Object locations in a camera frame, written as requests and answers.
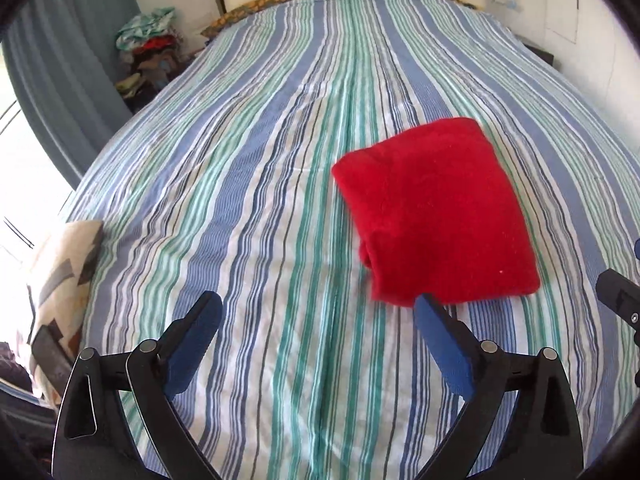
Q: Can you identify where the white wardrobe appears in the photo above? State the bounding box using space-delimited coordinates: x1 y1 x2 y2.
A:
510 0 631 106

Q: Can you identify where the dark wooden nightstand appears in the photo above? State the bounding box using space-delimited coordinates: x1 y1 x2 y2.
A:
522 42 558 68

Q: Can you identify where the striped bedspread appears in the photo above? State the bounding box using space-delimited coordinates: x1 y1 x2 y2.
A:
60 0 640 480

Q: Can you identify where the red towel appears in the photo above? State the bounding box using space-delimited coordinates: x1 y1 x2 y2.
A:
331 117 542 307

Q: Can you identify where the yellow patterned pillow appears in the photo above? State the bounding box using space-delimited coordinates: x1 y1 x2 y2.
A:
201 0 321 38

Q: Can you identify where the pile of mixed clothes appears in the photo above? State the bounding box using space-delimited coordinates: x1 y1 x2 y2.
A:
114 6 188 111

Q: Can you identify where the blue-grey curtain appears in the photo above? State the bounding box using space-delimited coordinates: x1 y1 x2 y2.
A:
0 0 143 188

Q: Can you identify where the beige patterned cushion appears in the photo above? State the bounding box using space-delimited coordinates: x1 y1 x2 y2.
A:
26 219 105 403

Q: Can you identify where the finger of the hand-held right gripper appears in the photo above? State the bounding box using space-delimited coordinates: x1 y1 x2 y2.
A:
595 237 640 391

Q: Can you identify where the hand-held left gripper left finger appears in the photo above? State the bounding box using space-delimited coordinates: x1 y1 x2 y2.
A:
52 290 223 480

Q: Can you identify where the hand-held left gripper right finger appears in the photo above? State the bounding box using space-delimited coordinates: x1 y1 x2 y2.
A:
414 293 585 480

